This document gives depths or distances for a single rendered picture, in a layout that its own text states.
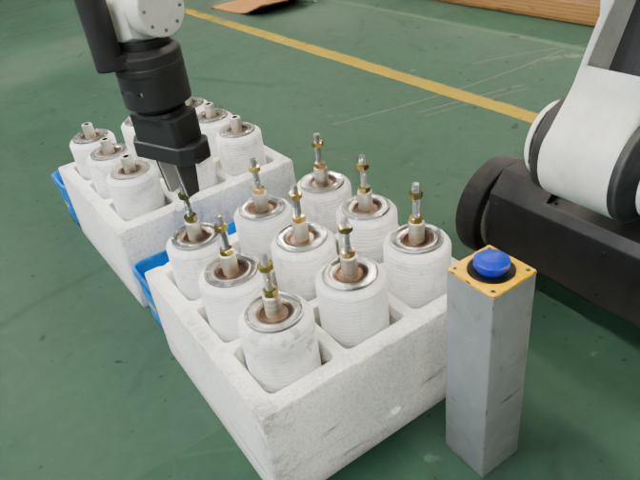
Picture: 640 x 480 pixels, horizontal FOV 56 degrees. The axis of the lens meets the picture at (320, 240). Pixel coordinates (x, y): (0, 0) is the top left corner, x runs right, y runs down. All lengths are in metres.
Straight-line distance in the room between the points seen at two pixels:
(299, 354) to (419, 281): 0.21
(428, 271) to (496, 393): 0.18
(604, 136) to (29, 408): 0.97
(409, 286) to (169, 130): 0.39
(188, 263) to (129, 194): 0.30
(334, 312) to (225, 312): 0.15
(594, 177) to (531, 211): 0.27
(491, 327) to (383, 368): 0.19
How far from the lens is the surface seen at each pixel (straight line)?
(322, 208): 0.99
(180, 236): 0.94
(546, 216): 1.06
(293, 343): 0.73
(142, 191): 1.17
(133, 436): 1.02
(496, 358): 0.73
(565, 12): 2.81
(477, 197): 1.14
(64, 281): 1.42
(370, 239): 0.91
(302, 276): 0.87
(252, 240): 0.96
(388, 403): 0.87
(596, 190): 0.83
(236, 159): 1.25
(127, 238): 1.17
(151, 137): 0.85
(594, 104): 0.85
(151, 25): 0.76
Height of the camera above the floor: 0.73
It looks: 34 degrees down
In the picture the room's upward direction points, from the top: 8 degrees counter-clockwise
